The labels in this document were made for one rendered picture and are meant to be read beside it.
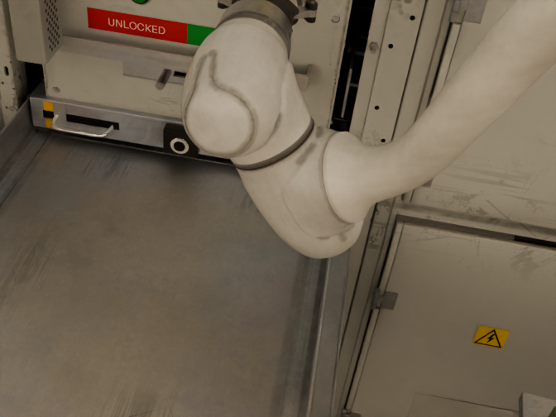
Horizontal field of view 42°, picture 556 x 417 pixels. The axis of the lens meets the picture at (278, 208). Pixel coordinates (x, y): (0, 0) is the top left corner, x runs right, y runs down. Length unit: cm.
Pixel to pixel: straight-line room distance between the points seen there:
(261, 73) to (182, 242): 48
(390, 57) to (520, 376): 77
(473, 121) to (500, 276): 74
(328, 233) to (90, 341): 37
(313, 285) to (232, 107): 46
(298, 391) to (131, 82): 59
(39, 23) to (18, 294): 39
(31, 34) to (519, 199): 81
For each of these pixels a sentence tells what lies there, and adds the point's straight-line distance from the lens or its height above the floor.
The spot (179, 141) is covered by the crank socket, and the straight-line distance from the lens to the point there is 124.
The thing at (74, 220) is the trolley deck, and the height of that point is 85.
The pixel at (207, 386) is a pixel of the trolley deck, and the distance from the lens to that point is 96.
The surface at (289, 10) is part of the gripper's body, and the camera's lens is 90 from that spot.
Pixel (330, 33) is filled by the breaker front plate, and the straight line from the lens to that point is 114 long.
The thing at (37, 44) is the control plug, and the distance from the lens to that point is 114.
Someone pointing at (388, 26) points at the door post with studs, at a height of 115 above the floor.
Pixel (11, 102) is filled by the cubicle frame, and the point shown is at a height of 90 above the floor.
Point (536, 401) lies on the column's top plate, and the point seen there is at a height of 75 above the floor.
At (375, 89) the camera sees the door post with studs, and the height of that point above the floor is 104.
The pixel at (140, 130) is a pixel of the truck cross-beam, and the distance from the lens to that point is 129.
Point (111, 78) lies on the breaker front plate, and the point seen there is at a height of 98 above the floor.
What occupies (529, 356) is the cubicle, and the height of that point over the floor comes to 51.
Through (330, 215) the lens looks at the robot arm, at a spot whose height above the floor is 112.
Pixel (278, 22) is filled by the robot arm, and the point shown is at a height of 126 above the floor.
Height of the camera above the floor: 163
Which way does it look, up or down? 40 degrees down
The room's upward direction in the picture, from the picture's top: 8 degrees clockwise
